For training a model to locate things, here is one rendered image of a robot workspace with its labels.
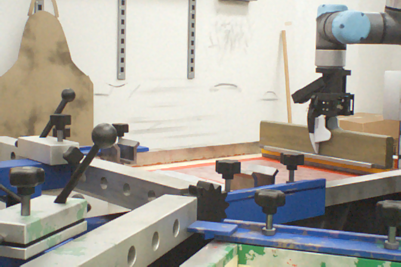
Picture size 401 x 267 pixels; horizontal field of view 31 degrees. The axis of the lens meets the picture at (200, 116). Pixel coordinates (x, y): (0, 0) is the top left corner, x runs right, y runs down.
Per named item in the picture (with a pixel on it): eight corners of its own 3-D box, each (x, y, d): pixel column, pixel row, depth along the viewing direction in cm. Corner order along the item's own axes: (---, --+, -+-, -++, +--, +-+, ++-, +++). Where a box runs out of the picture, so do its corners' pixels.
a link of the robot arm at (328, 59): (308, 49, 176) (330, 50, 181) (308, 68, 176) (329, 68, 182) (333, 50, 170) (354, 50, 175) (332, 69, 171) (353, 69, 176)
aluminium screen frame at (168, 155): (273, 149, 211) (273, 137, 210) (455, 180, 167) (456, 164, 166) (28, 176, 160) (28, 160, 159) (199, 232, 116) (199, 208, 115)
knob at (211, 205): (204, 221, 112) (205, 174, 111) (229, 229, 107) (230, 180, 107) (166, 228, 107) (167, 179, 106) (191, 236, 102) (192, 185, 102)
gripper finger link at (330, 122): (342, 154, 177) (339, 118, 175) (323, 151, 181) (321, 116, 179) (349, 152, 179) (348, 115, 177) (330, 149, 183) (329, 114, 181)
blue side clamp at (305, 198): (304, 210, 139) (306, 174, 138) (324, 214, 135) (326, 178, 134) (185, 233, 119) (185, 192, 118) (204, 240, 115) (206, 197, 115)
